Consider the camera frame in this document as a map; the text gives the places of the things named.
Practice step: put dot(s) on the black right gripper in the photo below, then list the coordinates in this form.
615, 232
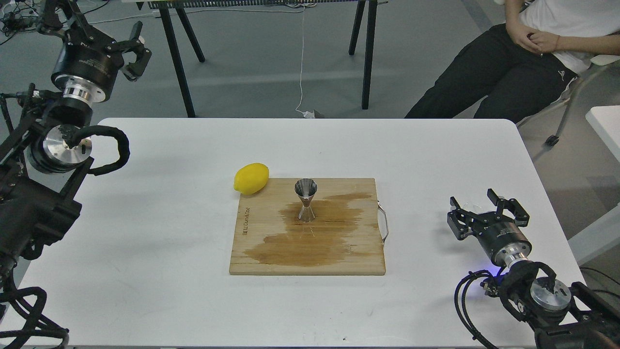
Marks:
499, 236

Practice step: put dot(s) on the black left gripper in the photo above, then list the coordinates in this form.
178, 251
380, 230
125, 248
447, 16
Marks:
79, 57

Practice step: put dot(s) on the steel jigger measuring cup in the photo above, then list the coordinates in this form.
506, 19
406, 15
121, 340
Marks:
305, 189

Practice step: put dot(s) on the clear glass cup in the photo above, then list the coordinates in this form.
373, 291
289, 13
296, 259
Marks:
472, 207

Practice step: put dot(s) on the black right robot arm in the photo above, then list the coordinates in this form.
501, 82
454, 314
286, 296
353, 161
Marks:
561, 316

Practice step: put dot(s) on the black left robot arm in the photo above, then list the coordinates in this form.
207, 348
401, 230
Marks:
52, 147

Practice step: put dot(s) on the person left hand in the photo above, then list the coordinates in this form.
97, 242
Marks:
542, 42

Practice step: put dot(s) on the person right hand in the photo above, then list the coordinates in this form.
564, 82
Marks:
518, 33

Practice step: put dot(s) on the black legged background table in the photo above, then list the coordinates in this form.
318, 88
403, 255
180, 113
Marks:
216, 45

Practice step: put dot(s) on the wooden cutting board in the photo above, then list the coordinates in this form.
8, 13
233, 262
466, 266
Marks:
343, 239

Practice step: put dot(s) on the seated person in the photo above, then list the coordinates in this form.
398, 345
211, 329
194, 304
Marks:
512, 83

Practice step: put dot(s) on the office chair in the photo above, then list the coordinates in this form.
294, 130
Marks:
568, 99

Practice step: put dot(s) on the yellow lemon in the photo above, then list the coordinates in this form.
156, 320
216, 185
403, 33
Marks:
251, 178

